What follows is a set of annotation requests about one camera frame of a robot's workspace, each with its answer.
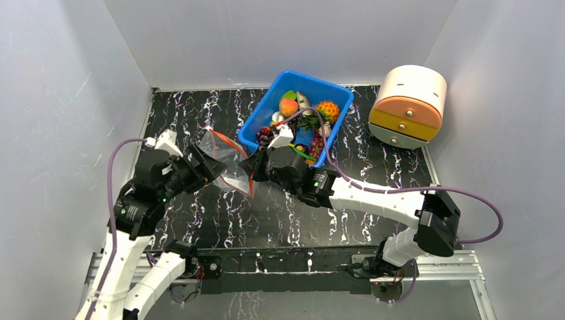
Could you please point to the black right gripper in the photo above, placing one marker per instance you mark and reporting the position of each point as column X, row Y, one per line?
column 260, row 163

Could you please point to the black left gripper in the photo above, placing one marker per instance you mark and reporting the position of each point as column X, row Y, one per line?
column 208, row 168

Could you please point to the clear zip top bag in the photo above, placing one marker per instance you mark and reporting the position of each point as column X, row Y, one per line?
column 225, row 150

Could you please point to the toy pineapple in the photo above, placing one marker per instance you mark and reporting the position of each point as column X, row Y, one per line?
column 328, row 111

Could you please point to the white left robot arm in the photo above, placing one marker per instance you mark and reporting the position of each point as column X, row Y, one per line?
column 160, row 174

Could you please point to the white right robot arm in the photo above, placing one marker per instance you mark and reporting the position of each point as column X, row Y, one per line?
column 431, row 216

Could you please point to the dark red grape bunch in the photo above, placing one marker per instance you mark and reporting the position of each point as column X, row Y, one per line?
column 264, row 136

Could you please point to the light red grape bunch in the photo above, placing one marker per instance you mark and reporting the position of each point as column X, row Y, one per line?
column 316, row 147

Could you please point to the toy peach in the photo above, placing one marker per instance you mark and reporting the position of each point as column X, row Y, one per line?
column 288, row 107

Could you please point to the toy fish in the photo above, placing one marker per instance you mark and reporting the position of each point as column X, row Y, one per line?
column 303, row 104

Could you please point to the toy garlic bulb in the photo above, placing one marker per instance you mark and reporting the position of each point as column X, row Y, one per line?
column 324, row 130

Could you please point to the blue plastic bin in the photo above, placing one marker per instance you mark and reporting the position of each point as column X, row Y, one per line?
column 300, row 112

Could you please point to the round drawer cabinet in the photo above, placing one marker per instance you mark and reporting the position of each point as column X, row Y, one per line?
column 409, row 107

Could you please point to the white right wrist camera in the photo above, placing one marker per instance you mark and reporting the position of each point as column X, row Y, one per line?
column 283, row 136

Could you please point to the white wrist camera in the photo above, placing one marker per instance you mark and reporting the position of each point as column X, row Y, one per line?
column 165, row 141
column 283, row 136

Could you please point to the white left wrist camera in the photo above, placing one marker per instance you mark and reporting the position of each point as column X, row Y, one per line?
column 165, row 141

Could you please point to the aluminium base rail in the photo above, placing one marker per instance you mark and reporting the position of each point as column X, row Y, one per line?
column 310, row 269

